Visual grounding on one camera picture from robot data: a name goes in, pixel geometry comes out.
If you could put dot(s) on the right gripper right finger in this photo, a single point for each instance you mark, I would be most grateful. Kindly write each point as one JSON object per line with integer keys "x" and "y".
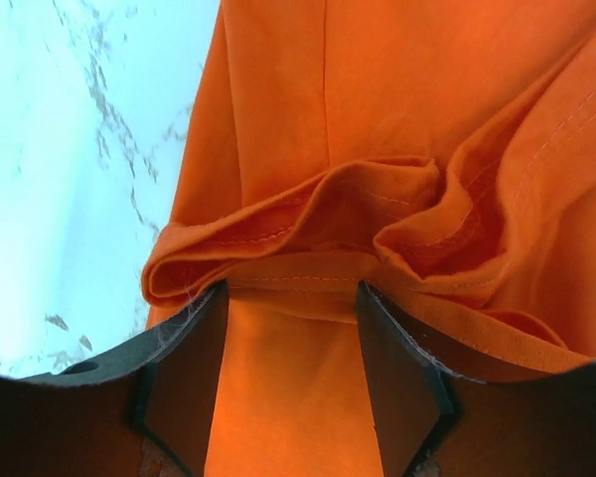
{"x": 441, "y": 408}

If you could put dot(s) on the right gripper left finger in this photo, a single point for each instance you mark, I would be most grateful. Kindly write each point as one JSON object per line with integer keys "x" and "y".
{"x": 142, "y": 408}

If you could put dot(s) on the orange t shirt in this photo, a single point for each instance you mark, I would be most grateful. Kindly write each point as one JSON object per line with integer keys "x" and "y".
{"x": 442, "y": 151}

